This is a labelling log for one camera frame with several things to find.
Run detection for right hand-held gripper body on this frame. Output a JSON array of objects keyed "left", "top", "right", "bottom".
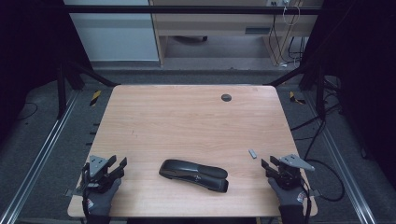
[{"left": 275, "top": 153, "right": 316, "bottom": 190}]

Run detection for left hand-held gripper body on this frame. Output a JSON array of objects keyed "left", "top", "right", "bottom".
[{"left": 81, "top": 154, "right": 122, "bottom": 194}]

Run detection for black stapler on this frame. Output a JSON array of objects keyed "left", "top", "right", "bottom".
[{"left": 158, "top": 159, "right": 230, "bottom": 194}]

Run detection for person's right hand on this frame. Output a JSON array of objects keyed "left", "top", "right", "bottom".
[{"left": 268, "top": 177, "right": 307, "bottom": 208}]

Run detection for yellow black striped tape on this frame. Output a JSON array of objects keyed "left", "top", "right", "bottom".
[{"left": 289, "top": 91, "right": 306, "bottom": 105}]

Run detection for white cabinet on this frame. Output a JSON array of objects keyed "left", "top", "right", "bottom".
[{"left": 64, "top": 0, "right": 160, "bottom": 63}]

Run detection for black curtain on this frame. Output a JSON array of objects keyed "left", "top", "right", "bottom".
[
  {"left": 300, "top": 0, "right": 396, "bottom": 181},
  {"left": 0, "top": 0, "right": 92, "bottom": 147}
]

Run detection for light wooden desk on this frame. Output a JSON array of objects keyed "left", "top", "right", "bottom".
[{"left": 148, "top": 0, "right": 325, "bottom": 66}]

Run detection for black floor cable bundle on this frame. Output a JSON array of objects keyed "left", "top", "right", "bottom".
[{"left": 290, "top": 77, "right": 343, "bottom": 161}]

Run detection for black looped floor cable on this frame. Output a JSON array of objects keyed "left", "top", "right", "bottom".
[{"left": 303, "top": 158, "right": 346, "bottom": 203}]

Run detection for aluminium floor rail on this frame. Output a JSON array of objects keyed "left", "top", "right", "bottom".
[
  {"left": 303, "top": 91, "right": 377, "bottom": 224},
  {"left": 0, "top": 90, "right": 80, "bottom": 224}
]

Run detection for yellow-handled tool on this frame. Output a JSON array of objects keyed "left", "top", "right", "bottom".
[{"left": 89, "top": 90, "right": 103, "bottom": 107}]

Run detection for black frame strut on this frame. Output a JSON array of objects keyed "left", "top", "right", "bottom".
[
  {"left": 56, "top": 60, "right": 120, "bottom": 119},
  {"left": 264, "top": 62, "right": 327, "bottom": 119}
]

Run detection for thin black floor cable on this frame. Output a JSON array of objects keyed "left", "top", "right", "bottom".
[{"left": 18, "top": 102, "right": 39, "bottom": 121}]

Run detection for black hanging cables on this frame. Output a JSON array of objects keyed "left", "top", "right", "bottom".
[{"left": 269, "top": 13, "right": 309, "bottom": 67}]

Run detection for white hanging cable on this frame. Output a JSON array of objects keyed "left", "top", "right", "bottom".
[{"left": 282, "top": 0, "right": 302, "bottom": 26}]

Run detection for black horizontal frame bar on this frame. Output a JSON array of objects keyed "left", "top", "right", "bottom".
[{"left": 64, "top": 5, "right": 325, "bottom": 15}]

